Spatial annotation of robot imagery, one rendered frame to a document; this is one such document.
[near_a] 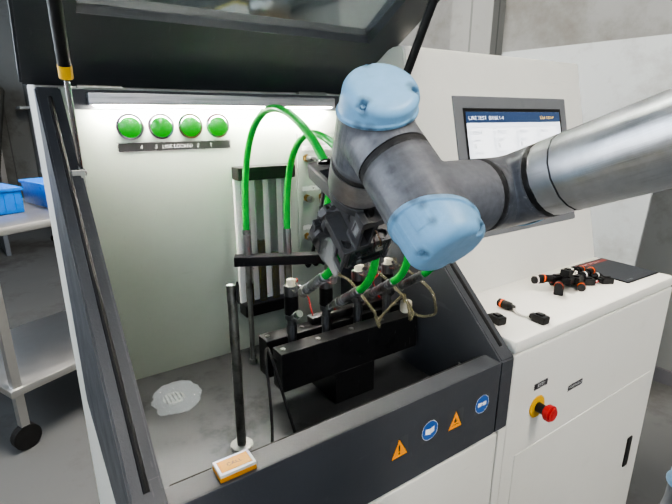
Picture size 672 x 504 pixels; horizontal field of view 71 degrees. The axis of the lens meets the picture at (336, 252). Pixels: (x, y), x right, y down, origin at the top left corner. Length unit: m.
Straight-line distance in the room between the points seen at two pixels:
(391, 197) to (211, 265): 0.76
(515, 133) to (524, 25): 1.97
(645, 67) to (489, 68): 1.53
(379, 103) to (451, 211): 0.12
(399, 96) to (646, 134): 0.20
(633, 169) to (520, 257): 0.93
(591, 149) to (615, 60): 2.40
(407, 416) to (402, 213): 0.48
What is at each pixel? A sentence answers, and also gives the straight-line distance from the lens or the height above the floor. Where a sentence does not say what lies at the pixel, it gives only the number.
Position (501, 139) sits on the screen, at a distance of 1.31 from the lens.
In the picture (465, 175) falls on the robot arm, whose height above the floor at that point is 1.35.
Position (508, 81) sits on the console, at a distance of 1.38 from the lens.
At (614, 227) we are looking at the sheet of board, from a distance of 2.71.
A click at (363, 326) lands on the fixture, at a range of 0.99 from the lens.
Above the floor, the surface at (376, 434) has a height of 0.92.
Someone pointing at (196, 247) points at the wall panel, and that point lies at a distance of 1.11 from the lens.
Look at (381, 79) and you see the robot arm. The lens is 0.46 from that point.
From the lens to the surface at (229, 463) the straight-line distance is 0.69.
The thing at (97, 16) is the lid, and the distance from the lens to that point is 0.91.
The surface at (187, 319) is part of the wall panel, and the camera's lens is 1.15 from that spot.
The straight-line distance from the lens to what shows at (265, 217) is 1.14.
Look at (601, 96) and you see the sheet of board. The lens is 2.82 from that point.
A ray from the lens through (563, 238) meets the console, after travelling 1.51.
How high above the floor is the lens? 1.40
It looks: 16 degrees down
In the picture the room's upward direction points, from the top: straight up
